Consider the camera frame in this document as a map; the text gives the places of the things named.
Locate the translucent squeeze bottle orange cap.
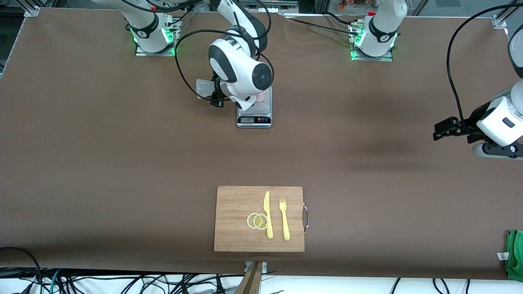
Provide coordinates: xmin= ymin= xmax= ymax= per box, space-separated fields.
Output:
xmin=196 ymin=78 xmax=218 ymax=100

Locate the silver digital kitchen scale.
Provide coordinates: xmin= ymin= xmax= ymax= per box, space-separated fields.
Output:
xmin=237 ymin=86 xmax=273 ymax=129

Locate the white power strip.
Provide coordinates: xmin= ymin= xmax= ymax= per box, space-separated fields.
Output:
xmin=245 ymin=0 xmax=299 ymax=13

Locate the yellow plastic knife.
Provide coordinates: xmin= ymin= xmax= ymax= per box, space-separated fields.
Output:
xmin=263 ymin=191 xmax=273 ymax=239

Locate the green cloth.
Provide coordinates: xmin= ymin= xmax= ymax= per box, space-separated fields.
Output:
xmin=497 ymin=230 xmax=523 ymax=282

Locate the yellow plastic fork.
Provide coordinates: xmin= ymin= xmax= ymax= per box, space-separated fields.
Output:
xmin=279 ymin=196 xmax=291 ymax=241

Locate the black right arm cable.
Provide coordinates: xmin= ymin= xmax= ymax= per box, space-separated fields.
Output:
xmin=174 ymin=0 xmax=275 ymax=101

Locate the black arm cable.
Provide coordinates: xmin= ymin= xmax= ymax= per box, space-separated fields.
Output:
xmin=446 ymin=2 xmax=523 ymax=124
xmin=174 ymin=0 xmax=275 ymax=101

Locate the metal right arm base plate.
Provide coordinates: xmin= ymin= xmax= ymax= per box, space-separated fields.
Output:
xmin=135 ymin=18 xmax=179 ymax=57

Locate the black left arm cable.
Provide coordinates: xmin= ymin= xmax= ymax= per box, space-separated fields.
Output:
xmin=446 ymin=2 xmax=523 ymax=124

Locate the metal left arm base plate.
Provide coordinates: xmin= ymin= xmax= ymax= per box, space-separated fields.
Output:
xmin=350 ymin=24 xmax=394 ymax=62

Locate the aluminium frame profile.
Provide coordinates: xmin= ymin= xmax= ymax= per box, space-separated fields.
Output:
xmin=492 ymin=0 xmax=523 ymax=29

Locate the black base cable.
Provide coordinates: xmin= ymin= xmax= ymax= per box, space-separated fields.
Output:
xmin=282 ymin=11 xmax=361 ymax=36

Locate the wooden cutting board metal handle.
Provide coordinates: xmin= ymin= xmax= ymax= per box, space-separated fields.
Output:
xmin=214 ymin=186 xmax=310 ymax=252

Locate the wooden post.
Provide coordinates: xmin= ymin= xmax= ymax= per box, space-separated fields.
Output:
xmin=235 ymin=261 xmax=264 ymax=294

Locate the teal cable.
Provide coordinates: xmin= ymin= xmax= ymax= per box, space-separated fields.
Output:
xmin=48 ymin=269 xmax=62 ymax=294

